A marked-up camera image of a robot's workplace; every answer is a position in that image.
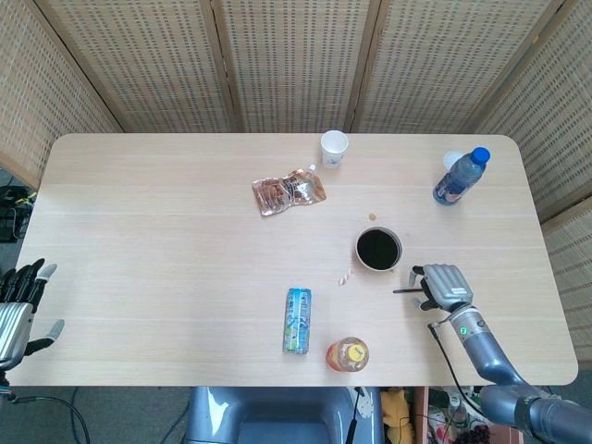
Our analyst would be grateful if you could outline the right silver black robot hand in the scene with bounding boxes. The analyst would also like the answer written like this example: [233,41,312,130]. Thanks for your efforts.
[408,263,475,312]

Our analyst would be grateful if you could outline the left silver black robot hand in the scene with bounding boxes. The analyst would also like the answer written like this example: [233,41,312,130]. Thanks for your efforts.
[0,257,66,371]

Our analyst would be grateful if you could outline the white bowl of dark liquid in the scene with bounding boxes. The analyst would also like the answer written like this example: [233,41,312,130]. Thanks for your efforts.
[354,226,402,273]

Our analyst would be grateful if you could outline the blue capped drink bottle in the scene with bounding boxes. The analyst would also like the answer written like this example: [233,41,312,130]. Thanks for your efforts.
[432,146,491,206]

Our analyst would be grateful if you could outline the orange drink bottle yellow cap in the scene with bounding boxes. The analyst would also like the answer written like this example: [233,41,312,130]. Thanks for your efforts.
[326,336,370,374]

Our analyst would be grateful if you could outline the yellow plush toy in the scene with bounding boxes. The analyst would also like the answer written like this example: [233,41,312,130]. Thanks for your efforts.
[381,387,416,444]

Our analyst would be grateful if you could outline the reddish wooden crate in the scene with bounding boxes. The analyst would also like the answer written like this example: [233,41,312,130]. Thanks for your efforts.
[413,387,526,444]

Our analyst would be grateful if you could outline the light blue beverage can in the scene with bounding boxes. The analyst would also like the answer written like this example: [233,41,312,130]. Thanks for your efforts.
[282,287,314,356]

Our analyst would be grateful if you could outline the white paper cup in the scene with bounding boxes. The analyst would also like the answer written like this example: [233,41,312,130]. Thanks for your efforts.
[320,129,350,169]

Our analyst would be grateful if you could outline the brown spout pouch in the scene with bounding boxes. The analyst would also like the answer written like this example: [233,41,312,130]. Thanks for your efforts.
[252,164,328,217]

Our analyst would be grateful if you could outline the grey robot torso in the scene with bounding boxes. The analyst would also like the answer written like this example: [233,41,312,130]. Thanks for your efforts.
[184,386,385,444]

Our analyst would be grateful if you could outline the woven folding screen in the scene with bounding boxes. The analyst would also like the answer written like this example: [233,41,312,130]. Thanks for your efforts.
[0,0,592,352]

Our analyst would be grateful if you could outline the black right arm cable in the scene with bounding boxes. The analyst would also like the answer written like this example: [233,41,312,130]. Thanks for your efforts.
[427,322,487,413]

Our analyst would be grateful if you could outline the black equipment with cables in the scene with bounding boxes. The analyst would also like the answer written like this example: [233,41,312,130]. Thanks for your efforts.
[0,184,37,242]

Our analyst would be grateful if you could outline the white perforated bracket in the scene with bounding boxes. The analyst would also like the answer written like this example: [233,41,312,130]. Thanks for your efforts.
[354,387,376,420]

